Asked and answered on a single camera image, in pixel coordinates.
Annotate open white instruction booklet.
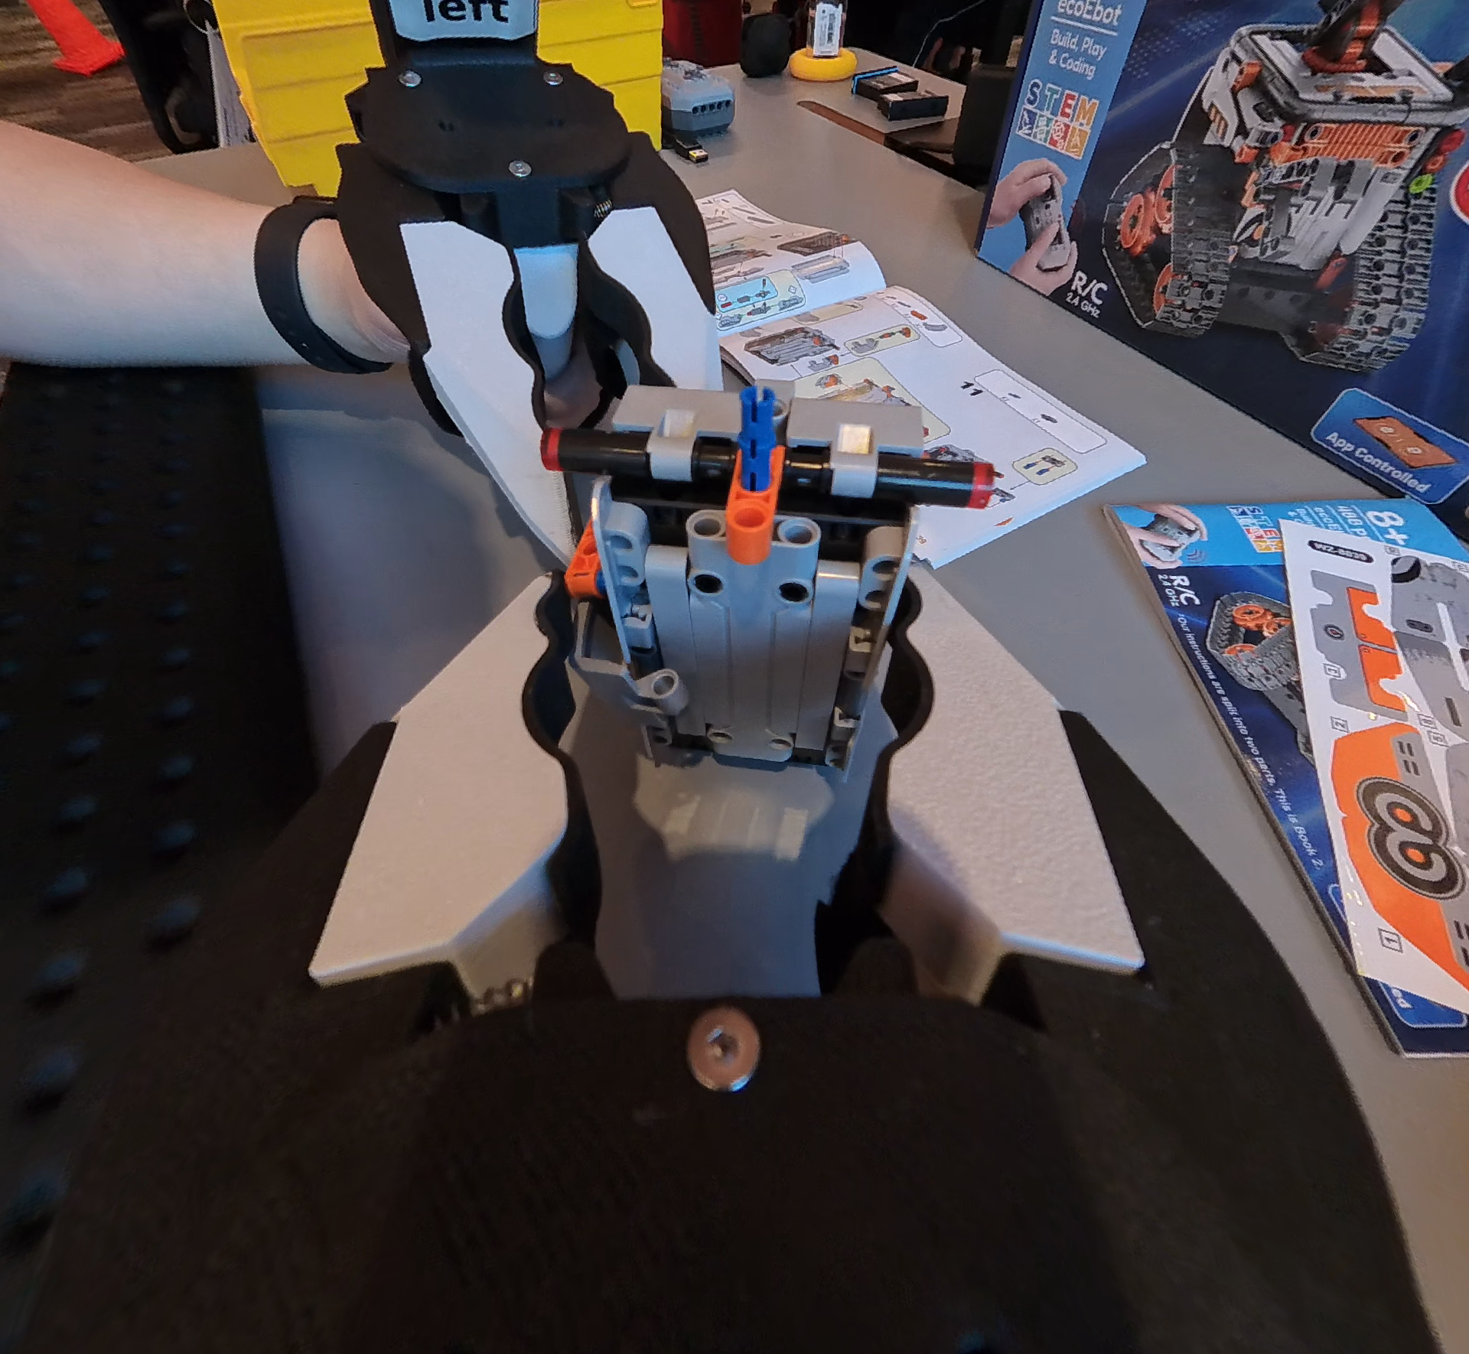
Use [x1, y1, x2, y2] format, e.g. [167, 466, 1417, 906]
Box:
[689, 190, 1149, 571]

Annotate grey motor hub block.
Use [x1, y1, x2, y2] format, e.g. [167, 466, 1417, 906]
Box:
[659, 60, 735, 136]

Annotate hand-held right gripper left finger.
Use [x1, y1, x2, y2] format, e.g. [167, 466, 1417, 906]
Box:
[308, 575, 603, 990]

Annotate blue robot kit box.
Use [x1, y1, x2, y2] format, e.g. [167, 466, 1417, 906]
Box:
[975, 0, 1469, 540]

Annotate person's left forearm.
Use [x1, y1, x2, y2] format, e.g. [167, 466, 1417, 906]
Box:
[0, 121, 278, 370]

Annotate grey desk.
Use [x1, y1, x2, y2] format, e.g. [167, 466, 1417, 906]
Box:
[138, 58, 1469, 1354]

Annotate black wrist strap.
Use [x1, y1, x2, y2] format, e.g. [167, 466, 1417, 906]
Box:
[253, 195, 396, 377]

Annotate yellow stacked storage bins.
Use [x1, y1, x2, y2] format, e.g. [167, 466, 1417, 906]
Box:
[207, 0, 670, 199]

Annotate blue instruction booklet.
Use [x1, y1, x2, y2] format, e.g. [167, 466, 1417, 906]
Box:
[1103, 498, 1469, 1059]

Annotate grey orange sticker sheet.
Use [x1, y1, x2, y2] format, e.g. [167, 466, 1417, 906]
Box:
[1277, 521, 1469, 1017]

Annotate red bag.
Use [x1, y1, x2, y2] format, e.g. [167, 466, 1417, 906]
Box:
[663, 0, 745, 69]

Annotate black rectangular device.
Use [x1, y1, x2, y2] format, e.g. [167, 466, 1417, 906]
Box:
[956, 63, 1013, 188]

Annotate black studded base plate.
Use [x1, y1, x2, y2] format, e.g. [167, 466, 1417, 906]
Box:
[0, 362, 347, 1354]

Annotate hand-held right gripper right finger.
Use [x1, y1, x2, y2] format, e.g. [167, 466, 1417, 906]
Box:
[854, 565, 1147, 998]

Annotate grey building block robot assembly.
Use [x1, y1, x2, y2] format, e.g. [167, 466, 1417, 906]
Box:
[540, 385, 998, 770]

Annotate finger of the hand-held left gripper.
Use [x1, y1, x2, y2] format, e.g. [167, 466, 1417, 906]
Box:
[400, 220, 580, 567]
[578, 205, 728, 418]

